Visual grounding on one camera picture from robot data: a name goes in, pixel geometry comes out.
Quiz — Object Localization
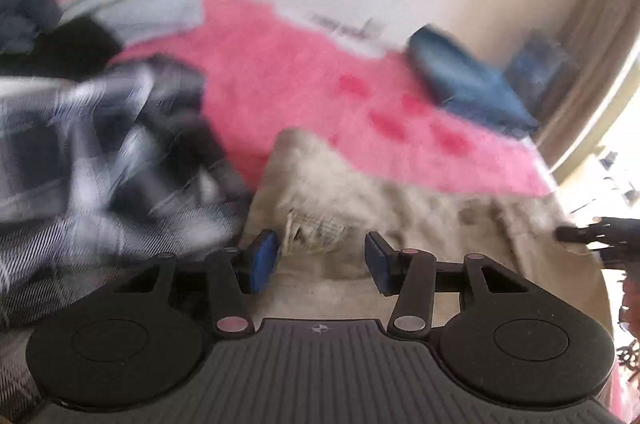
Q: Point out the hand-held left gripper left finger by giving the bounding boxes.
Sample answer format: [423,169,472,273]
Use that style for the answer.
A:
[114,229,280,339]

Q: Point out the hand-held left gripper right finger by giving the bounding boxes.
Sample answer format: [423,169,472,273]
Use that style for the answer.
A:
[364,231,530,339]

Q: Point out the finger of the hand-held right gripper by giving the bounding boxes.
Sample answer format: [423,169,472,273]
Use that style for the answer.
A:
[555,224,608,246]

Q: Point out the beige pants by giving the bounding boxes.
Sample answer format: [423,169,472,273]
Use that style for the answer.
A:
[247,128,616,335]

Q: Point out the folded blue jeans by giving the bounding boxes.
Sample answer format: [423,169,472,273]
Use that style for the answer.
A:
[407,25,541,137]

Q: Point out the pink floral blanket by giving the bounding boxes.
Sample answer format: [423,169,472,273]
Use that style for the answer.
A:
[47,0,556,200]

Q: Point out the black white plaid shirt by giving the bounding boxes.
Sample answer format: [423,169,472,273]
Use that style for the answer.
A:
[0,54,251,424]

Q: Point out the grey-brown curtain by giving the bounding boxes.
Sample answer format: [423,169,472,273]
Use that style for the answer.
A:
[532,0,640,185]

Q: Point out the light grey cloth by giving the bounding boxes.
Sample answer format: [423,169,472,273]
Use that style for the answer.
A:
[60,0,202,50]

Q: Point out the black cloth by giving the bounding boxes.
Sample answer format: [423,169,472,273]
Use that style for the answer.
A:
[0,16,121,80]

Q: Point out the blue box by wall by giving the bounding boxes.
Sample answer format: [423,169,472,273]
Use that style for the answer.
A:
[505,31,576,115]

